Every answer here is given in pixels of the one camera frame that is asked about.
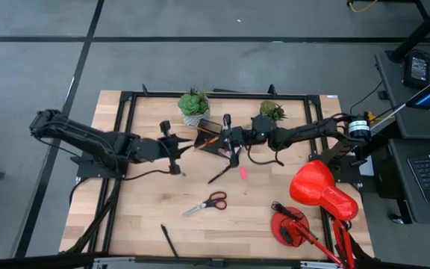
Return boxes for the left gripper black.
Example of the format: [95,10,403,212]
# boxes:
[136,120,194,176]

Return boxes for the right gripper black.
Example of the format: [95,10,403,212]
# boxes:
[216,114,255,168]

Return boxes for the black pen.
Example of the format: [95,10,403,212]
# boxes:
[207,166,233,185]

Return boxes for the red and black scissors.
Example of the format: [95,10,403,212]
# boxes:
[182,191,228,217]

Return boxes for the long black marker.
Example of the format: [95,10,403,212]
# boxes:
[160,223,179,258]

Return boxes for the black mesh desk organizer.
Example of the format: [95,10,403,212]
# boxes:
[194,119,238,161]

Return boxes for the succulent in white patterned pot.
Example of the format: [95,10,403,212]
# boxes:
[177,88,211,130]

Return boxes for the small trailing succulent plant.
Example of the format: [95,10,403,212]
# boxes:
[259,99,287,121]

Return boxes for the red desk lamp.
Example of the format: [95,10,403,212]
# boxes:
[269,159,360,269]

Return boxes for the black side desk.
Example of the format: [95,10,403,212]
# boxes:
[374,50,430,225]

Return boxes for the black stand legs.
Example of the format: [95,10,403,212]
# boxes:
[386,0,430,63]

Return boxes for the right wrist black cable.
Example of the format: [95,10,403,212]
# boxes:
[246,143,285,167]

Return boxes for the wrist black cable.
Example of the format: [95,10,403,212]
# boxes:
[246,143,285,167]
[123,169,172,182]

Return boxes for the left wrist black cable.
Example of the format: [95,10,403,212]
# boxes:
[123,169,172,182]

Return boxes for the black metal table frame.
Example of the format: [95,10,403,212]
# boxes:
[60,84,335,262]

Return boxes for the black cable bundle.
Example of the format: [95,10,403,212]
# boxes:
[65,177,122,255]

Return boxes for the black floor cables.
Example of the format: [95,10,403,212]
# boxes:
[349,80,395,124]

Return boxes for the silver aluminium rail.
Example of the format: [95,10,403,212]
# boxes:
[91,256,345,269]

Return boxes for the yellow cable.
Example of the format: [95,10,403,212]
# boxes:
[347,0,378,14]

